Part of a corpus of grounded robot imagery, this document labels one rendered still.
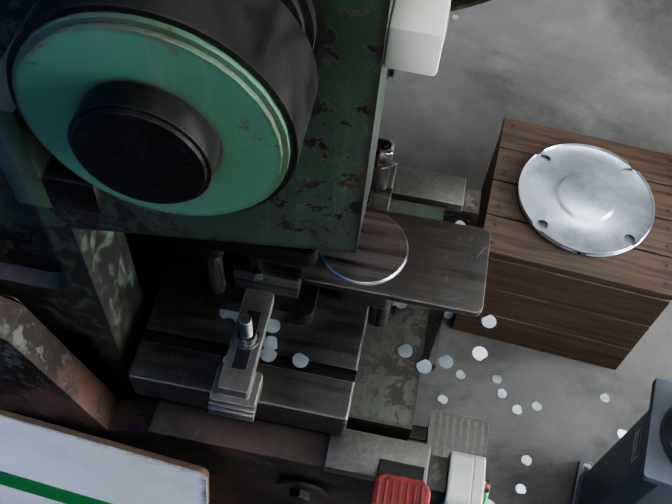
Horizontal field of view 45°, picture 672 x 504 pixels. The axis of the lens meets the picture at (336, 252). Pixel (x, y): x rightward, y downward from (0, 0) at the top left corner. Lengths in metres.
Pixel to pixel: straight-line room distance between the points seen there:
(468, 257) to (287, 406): 0.32
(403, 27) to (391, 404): 0.69
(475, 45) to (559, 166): 0.85
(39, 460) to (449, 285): 0.68
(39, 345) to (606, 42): 2.09
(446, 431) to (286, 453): 0.59
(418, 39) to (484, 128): 1.79
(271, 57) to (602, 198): 1.39
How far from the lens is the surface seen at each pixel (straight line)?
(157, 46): 0.47
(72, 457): 1.30
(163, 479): 1.25
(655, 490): 1.52
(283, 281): 1.10
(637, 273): 1.76
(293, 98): 0.49
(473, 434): 1.70
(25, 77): 0.53
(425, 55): 0.60
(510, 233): 1.72
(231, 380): 1.06
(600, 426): 1.97
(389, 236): 1.14
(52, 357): 1.11
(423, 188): 1.38
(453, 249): 1.15
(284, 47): 0.50
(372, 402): 1.17
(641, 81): 2.66
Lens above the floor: 1.72
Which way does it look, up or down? 57 degrees down
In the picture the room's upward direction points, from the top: 6 degrees clockwise
